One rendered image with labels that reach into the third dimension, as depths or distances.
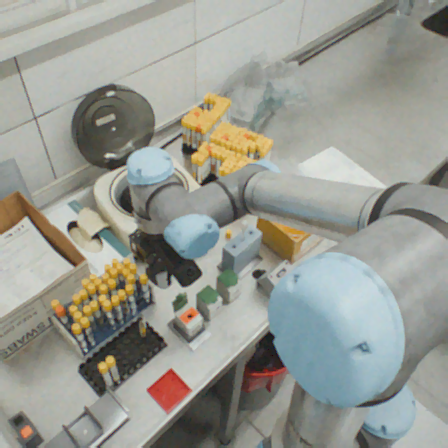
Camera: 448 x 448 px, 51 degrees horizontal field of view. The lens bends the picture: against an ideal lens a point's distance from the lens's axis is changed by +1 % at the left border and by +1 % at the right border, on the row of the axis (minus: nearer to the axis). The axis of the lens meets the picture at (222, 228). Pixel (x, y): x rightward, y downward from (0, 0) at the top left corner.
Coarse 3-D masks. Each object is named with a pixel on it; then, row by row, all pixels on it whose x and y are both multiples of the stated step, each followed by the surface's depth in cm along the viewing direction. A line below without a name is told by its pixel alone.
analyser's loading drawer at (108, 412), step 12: (108, 396) 93; (84, 408) 89; (96, 408) 92; (108, 408) 92; (120, 408) 92; (84, 420) 90; (96, 420) 87; (108, 420) 91; (120, 420) 91; (60, 432) 89; (72, 432) 89; (96, 432) 89; (108, 432) 89; (48, 444) 88; (60, 444) 88; (72, 444) 88; (84, 444) 88; (96, 444) 88
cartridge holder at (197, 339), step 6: (174, 318) 108; (168, 324) 107; (174, 324) 104; (174, 330) 106; (180, 330) 103; (198, 330) 104; (204, 330) 106; (180, 336) 105; (186, 336) 103; (192, 336) 103; (198, 336) 105; (204, 336) 105; (210, 336) 106; (186, 342) 104; (192, 342) 104; (198, 342) 104; (204, 342) 105; (192, 348) 103
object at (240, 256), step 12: (252, 228) 114; (240, 240) 112; (252, 240) 112; (228, 252) 110; (240, 252) 110; (252, 252) 116; (228, 264) 113; (240, 264) 115; (252, 264) 119; (240, 276) 116
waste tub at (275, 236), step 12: (264, 228) 120; (276, 228) 116; (288, 228) 127; (264, 240) 123; (276, 240) 119; (288, 240) 115; (300, 240) 114; (312, 240) 120; (276, 252) 122; (288, 252) 117; (300, 252) 119
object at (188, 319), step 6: (186, 306) 103; (180, 312) 102; (186, 312) 102; (192, 312) 102; (180, 318) 101; (186, 318) 101; (192, 318) 101; (198, 318) 102; (180, 324) 102; (186, 324) 100; (192, 324) 101; (198, 324) 102; (186, 330) 101; (192, 330) 102
